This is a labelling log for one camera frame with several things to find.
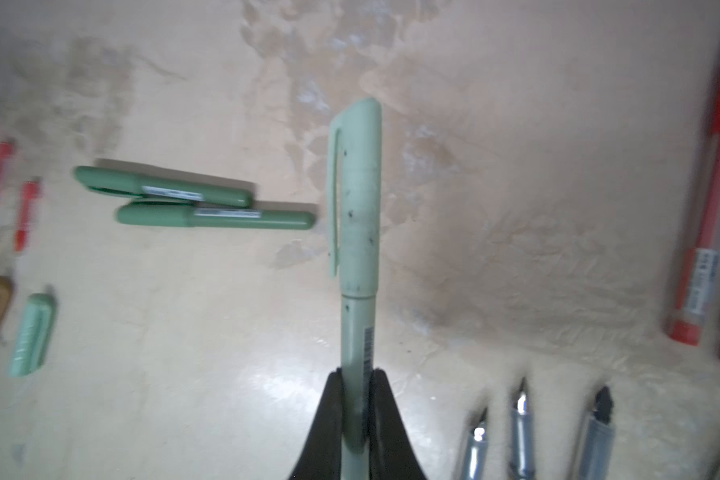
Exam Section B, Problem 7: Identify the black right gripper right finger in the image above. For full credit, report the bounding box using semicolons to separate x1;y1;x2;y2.
368;368;427;480

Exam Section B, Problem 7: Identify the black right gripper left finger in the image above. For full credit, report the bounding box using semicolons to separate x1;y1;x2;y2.
289;370;344;480

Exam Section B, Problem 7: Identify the tan marker pen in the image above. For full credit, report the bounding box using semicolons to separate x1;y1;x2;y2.
573;385;615;480
508;377;536;479
457;407;488;480

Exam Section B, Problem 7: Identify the tan marker pen front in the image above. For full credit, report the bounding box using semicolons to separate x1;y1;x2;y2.
573;385;615;480

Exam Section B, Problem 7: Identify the light green marker cap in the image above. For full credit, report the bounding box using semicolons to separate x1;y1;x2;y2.
8;293;56;377

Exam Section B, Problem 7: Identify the light green marker long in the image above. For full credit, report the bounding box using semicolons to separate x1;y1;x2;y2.
325;98;382;479

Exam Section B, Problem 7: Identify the dark green marker pen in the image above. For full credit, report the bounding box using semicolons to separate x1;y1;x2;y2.
73;166;253;208

